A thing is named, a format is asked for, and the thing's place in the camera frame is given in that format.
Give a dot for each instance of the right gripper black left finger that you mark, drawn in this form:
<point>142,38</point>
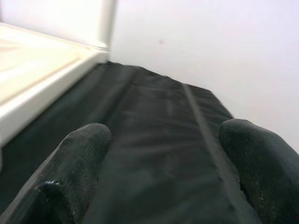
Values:
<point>65,175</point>

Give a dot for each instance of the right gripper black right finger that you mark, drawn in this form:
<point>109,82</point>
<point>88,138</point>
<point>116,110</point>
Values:
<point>264,168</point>

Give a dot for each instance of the white plastic table top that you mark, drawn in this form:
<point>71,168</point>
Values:
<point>35,70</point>

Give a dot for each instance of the white plastic table leg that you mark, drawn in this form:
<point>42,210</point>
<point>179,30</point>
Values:
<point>106,23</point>

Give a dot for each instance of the black cloth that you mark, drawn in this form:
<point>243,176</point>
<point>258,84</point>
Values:
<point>158,140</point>

